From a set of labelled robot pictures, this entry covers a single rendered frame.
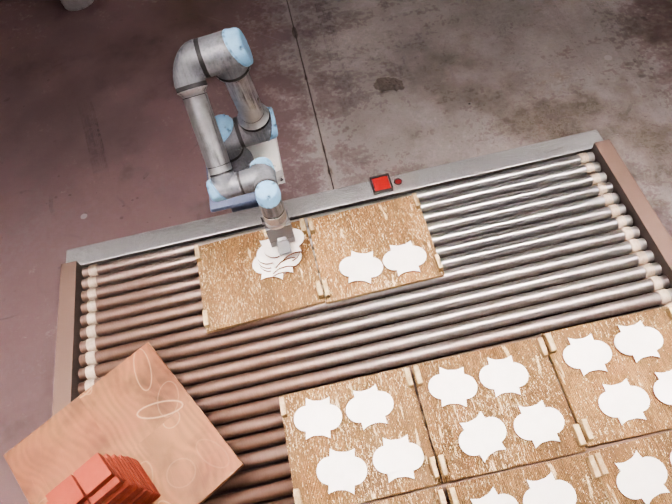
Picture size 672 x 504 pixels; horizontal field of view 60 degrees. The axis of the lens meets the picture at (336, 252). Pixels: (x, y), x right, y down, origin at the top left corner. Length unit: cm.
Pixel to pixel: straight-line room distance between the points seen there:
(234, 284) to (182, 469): 64
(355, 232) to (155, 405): 88
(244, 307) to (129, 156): 212
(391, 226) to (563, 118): 196
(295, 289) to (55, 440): 85
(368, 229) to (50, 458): 122
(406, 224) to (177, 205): 180
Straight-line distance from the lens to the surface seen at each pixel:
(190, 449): 176
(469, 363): 185
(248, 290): 201
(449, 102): 381
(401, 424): 178
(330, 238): 206
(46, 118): 447
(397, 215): 210
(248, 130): 212
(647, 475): 187
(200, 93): 185
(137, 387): 187
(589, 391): 190
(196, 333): 201
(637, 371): 196
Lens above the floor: 266
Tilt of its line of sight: 58 degrees down
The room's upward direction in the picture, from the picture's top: 11 degrees counter-clockwise
